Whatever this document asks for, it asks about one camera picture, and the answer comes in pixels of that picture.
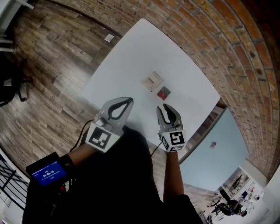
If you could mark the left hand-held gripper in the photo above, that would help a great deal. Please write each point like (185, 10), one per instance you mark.
(100, 137)

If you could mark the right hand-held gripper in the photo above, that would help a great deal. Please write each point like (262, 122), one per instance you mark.
(175, 140)

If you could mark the small red square packet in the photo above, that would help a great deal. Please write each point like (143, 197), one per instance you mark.
(164, 93)

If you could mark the white sachet packet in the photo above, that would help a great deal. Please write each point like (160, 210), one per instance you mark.
(152, 80)

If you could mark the person's right forearm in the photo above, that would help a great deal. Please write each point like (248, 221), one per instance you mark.
(173, 175)

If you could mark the person's left forearm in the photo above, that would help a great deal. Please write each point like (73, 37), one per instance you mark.
(82, 152)

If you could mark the person's black clothing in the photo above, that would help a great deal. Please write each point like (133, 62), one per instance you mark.
(109, 188)

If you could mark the white square floor plate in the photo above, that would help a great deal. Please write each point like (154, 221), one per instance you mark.
(109, 38)

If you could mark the black wrist screen device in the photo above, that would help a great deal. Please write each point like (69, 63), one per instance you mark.
(48, 171)

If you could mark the black mesh office chair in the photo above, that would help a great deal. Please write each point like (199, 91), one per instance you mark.
(223, 208)

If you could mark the black metal railing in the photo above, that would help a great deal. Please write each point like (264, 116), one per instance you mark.
(11, 183)

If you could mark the white desk with legs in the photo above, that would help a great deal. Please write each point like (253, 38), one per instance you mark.
(8, 22)

